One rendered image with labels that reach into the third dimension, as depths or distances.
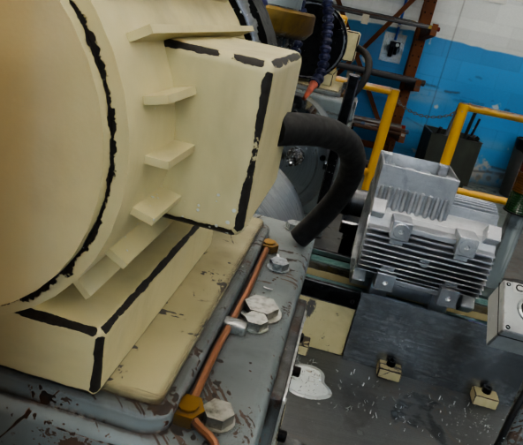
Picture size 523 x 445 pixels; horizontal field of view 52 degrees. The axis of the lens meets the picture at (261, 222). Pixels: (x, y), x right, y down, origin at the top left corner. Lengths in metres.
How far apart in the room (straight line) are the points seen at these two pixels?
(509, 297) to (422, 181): 0.25
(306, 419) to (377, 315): 0.22
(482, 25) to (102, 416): 5.91
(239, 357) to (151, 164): 0.14
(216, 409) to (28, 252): 0.11
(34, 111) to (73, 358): 0.10
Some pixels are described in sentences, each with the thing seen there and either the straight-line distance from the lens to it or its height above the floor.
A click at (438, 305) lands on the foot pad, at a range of 0.94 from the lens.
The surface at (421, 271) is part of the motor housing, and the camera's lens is 0.89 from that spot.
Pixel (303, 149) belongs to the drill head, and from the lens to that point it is 1.13.
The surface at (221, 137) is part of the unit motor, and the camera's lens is 0.22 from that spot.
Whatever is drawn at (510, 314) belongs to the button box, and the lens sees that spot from 0.70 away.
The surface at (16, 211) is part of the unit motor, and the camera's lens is 0.20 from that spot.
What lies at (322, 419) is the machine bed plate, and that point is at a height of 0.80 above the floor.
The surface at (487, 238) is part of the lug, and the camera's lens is 0.89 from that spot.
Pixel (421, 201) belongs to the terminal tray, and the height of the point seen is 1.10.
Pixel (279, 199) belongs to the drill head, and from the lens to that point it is 0.62.
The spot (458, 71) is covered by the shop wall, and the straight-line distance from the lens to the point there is 6.03.
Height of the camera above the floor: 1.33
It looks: 22 degrees down
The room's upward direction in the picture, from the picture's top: 12 degrees clockwise
